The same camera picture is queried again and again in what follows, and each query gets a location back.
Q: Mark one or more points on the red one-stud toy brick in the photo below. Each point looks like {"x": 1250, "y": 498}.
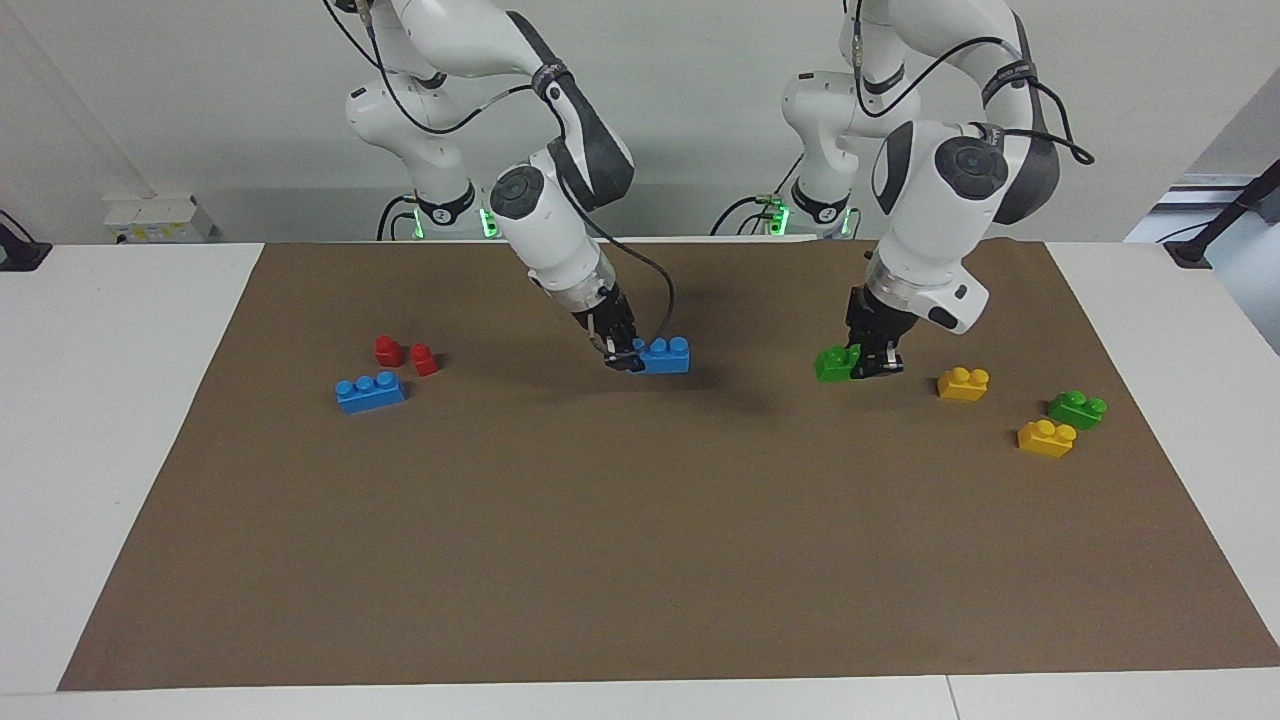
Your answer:
{"x": 425, "y": 361}
{"x": 388, "y": 352}

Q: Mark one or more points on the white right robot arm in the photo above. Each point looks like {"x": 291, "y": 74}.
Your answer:
{"x": 545, "y": 225}

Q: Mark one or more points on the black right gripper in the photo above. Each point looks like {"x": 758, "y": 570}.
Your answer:
{"x": 610, "y": 320}

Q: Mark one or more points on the green two-stud toy brick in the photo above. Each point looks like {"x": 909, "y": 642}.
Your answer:
{"x": 1077, "y": 411}
{"x": 832, "y": 365}

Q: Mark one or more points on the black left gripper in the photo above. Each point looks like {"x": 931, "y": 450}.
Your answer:
{"x": 875, "y": 320}

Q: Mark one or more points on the black table clamp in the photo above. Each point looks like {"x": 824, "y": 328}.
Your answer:
{"x": 20, "y": 255}

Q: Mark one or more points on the blue three-stud toy brick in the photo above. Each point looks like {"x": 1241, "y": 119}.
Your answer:
{"x": 370, "y": 394}
{"x": 668, "y": 358}

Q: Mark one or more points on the white wall box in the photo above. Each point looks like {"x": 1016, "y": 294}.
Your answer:
{"x": 155, "y": 220}

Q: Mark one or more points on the brown table mat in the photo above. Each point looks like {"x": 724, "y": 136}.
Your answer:
{"x": 640, "y": 550}

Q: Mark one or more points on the black stand pole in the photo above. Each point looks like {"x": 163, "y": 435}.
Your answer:
{"x": 1225, "y": 215}

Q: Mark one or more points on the yellow two-stud toy brick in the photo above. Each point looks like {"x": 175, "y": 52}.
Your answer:
{"x": 1046, "y": 440}
{"x": 963, "y": 385}

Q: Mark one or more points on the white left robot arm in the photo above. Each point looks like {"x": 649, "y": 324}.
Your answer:
{"x": 930, "y": 220}

